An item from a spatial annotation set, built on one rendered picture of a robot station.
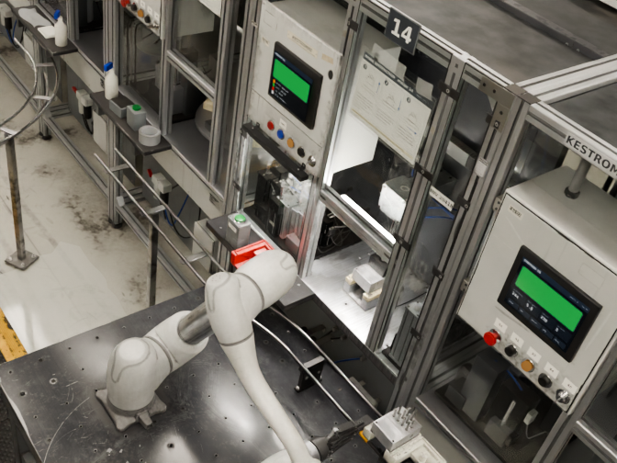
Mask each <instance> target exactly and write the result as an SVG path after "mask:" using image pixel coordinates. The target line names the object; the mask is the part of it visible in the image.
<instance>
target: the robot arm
mask: <svg viewBox="0 0 617 463"><path fill-rule="evenodd" d="M296 278H297V264H296V262H295V260H294V258H293V257H292V256H291V255H290V254H289V253H287V252H285V251H283V250H279V249H277V250H268V251H264V252H262V253H260V254H258V255H256V256H255V257H254V258H252V259H250V260H249V261H248V262H246V263H245V264H243V265H242V266H240V267H239V268H238V269H237V270H236V272H235V273H231V272H219V273H217V274H214V275H213V276H211V277H210V278H209V279H208V281H207V283H206V285H205V302H203V303H202V304H201V305H199V306H198V307H196V308H195V309H194V310H192V311H180V312H177V313H176V314H174V315H173V316H171V317H169V318H168V319H166V320H165V321H163V322H161V323H160V324H159V325H157V326H156V327H154V328H153V329H152V330H151V331H149V332H148V333H147V334H146V335H145V336H143V337H142V338H139V337H133V338H129V339H126V340H124V341H122V342H121V343H119V344H118V345H117V346H116V347H115V348H114V350H113V351H112V353H111V355H110V357H109V359H108V363H107V389H104V390H99V391H98V392H97V393H96V394H95V397H96V398H97V399H98V400H99V401H101V402H102V404H103V405H104V407H105V408H106V410H107V412H108V414H109V415H110V417H111V418H112V420H113V421H114V423H115V425H116V429H117V431H119V432H124V431H125V430H126V429H127V428H129V427H130V426H132V425H133V424H135V423H138V422H140V423H141V424H142V425H143V426H144V427H145V428H146V429H150V428H151V427H152V421H151V418H150V417H151V416H153V415H154V414H157V413H162V412H165V411H166V405H165V403H163V402H162V401H161V400H160V399H159V397H158V396H157V395H156V393H155V392H154V391H155V390H157V388H158V387H159V386H160V384H161V383H162V382H163V380H164V379H165V378H166V377H167V376H168V375H169V374H170V373H172V372H173V371H175V370H176V369H178V368H179V367H180V366H182V365H183V364H185V363H186V362H187V361H189V360H190V359H191V358H193V357H194V356H196V355H197V354H198V353H199V352H201V351H202V350H203V349H204V348H205V346H206V345H207V343H208V337H209V336H210V335H211V334H213V333H214V334H215V335H216V336H217V339H218V341H219V344H220V346H221V347H222V349H223V350H224V352H225V354H226V355H227V357H228V359H229V360H230V362H231V364H232V366H233V367H234V369H235V371H236V373H237V375H238V377H239V379H240V381H241V383H242V385H243V387H244V388H245V389H246V391H247V393H248V394H249V396H250V397H251V399H252V401H253V402H254V404H255V405H256V407H257V408H258V409H259V411H260V412H261V414H262V415H263V417H264V419H265V420H266V421H267V422H268V423H269V425H270V426H271V428H272V429H273V431H274V432H275V434H276V435H277V437H278V438H279V440H280V441H281V443H282V444H283V446H284V447H285V449H284V450H281V451H279V452H277V453H275V454H273V455H272V456H270V457H268V458H267V459H265V460H264V461H263V462H262V463H321V462H322V461H324V460H325V459H327V458H328V457H329V456H331V455H332V454H333V453H334V452H335V451H337V450H338V449H339V448H341V447H342V446H344V445H345V444H347V443H348V442H349V441H351V440H352V439H353V436H354V435H355V434H357V433H358V432H360V431H362V430H363V429H364V428H365V427H366V426H368V425H369V424H371V423H372V422H373V420H372V419H371V418H370V416H369V415H368V414H367V415H366V416H365V417H363V418H361V419H359V420H358V421H356V422H354V421H353V420H351V421H349V422H347V423H343V424H340V425H338V426H333V427H332V428H331V430H332V431H331V433H330V434H327V435H325V436H324V437H320V436H315V437H313V438H311V439H310V440H304V441H303V439H302V437H301V436H300V434H299V432H298V431H297V429H296V427H295V426H294V425H293V423H292V422H291V420H290V419H289V417H288V416H287V414H286V412H285V410H284V409H283V407H282V406H281V404H280V403H279V401H278V399H277V398H276V396H275V395H274V394H273V392H272V390H271V389H270V387H269V386H268V384H267V382H266V381H265V379H264V376H263V374H262V372H261V370H260V368H259V365H258V361H257V356H256V351H255V344H254V335H253V329H252V321H253V320H254V318H255V317H256V316H257V315H258V314H259V313H260V312H261V311H263V310H264V309H266V308H268V307H270V306H271V305H273V304H274V303H275V302H277V301H278V300H279V299H281V298H282V297H283V296H284V295H285V294H286V293H287V292H288V291H289V290H290V289H291V288H292V286H293V284H294V283H295V280H296Z"/></svg>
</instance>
